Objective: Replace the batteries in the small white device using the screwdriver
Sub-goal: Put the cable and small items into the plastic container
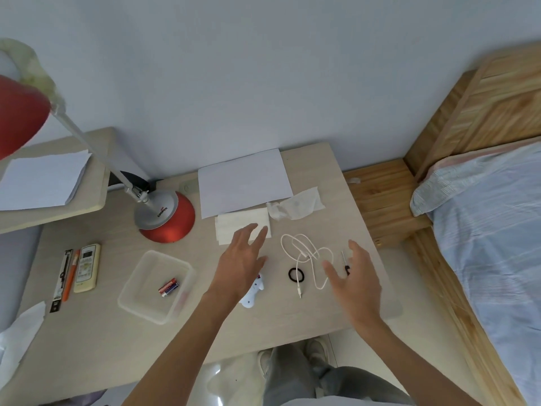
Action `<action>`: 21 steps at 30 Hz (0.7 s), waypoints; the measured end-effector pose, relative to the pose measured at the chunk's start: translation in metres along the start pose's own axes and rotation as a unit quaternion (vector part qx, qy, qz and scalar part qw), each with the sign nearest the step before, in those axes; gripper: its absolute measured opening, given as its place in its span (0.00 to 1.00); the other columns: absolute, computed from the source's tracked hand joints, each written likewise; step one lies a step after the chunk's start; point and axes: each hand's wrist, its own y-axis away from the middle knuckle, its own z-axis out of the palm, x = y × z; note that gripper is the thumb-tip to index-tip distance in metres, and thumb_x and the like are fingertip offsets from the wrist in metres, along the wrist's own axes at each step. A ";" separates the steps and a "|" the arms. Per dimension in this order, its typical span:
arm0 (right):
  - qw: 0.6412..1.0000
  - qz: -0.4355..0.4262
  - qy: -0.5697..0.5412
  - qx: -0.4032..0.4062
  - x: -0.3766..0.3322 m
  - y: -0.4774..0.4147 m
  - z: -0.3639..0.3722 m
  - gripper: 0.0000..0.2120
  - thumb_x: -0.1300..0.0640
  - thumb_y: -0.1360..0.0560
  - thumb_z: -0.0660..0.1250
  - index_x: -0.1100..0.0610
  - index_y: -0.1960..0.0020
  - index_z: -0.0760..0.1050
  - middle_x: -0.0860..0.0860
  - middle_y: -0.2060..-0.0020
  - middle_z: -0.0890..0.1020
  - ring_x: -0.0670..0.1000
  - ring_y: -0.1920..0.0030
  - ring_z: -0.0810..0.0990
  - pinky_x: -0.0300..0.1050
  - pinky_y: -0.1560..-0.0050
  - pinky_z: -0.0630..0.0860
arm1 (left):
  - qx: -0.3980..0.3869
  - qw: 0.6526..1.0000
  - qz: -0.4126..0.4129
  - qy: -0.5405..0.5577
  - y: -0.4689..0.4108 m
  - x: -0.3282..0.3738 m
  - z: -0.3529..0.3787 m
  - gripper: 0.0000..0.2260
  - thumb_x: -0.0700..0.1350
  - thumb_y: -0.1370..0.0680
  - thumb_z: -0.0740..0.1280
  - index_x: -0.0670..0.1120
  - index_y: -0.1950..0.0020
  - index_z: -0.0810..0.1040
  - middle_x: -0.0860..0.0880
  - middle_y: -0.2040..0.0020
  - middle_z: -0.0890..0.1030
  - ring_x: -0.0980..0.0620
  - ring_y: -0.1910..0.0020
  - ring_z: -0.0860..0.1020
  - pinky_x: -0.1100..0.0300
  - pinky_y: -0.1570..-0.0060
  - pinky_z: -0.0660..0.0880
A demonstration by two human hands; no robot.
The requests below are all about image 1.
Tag light blue toy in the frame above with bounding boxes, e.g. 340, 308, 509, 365
238, 273, 266, 309

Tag white paper stack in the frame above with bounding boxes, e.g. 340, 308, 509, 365
0, 149, 93, 212

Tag orange pen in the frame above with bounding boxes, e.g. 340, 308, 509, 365
61, 249, 81, 302

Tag white paper sheet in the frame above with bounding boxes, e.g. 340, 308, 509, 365
197, 147, 295, 219

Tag person's right hand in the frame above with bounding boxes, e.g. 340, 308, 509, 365
323, 239, 383, 330

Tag clear plastic container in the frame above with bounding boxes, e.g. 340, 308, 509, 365
117, 250, 196, 326

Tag black pen package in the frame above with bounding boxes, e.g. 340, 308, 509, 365
50, 249, 73, 314

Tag cream remote control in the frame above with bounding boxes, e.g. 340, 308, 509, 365
73, 243, 102, 294

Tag white cable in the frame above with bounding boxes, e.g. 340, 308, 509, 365
281, 233, 336, 299

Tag crumpled white tissue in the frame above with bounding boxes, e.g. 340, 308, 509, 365
266, 186, 326, 222

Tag blue striped pillow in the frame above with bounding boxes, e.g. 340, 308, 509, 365
410, 154, 541, 217

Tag wooden bed frame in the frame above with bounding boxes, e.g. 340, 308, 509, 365
342, 42, 541, 406

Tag long white tissue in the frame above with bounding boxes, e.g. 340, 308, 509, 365
0, 301, 46, 381

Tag person's left forearm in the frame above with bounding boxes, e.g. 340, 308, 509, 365
126, 291, 242, 406

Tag red desk lamp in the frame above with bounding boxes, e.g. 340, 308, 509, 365
0, 37, 196, 245

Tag flat white napkin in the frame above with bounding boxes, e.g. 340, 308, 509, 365
214, 206, 271, 246

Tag person's grey trousers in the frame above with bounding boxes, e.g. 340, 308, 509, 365
261, 342, 415, 406

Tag pink pillow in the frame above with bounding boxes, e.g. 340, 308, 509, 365
427, 137, 541, 178

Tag person's left hand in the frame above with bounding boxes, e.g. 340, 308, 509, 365
206, 223, 271, 311

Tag person's right forearm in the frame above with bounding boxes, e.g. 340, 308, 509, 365
351, 316, 482, 406

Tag beige desk shelf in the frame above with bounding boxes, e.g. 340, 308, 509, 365
0, 127, 117, 235

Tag light blue striped bedsheet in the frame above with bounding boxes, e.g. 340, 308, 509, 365
427, 156, 541, 406

